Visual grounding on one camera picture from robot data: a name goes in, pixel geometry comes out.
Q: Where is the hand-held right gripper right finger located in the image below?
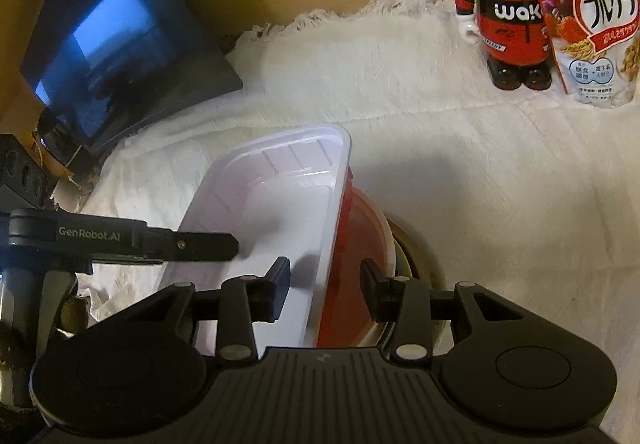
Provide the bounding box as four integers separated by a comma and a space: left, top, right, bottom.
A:
360, 259, 532, 366

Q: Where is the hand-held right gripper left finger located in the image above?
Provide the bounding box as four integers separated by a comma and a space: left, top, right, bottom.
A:
116, 257, 292, 366

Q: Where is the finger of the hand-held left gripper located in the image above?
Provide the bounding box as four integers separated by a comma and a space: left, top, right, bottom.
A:
140, 231, 240, 265

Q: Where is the white plastic bowl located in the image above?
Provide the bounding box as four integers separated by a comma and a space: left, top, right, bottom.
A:
320, 186, 396, 347

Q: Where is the stainless steel bowl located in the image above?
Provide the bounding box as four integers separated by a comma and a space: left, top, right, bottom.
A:
385, 216, 447, 355

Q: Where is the pink rectangular tray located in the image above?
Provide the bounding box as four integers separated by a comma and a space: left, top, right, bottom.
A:
157, 124, 357, 350

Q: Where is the black box with round holes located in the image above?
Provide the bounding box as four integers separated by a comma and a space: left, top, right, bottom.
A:
0, 134, 53, 212

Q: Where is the white fringed towel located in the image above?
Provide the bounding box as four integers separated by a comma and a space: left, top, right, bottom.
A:
47, 0, 640, 405

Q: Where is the black monitor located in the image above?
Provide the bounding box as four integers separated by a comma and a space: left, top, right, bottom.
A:
20, 0, 244, 155

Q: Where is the red bear robot figurine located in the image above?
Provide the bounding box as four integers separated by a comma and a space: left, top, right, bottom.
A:
457, 0, 553, 92

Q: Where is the red cereal bag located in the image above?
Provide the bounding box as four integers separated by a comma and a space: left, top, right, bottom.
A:
517, 0, 640, 110

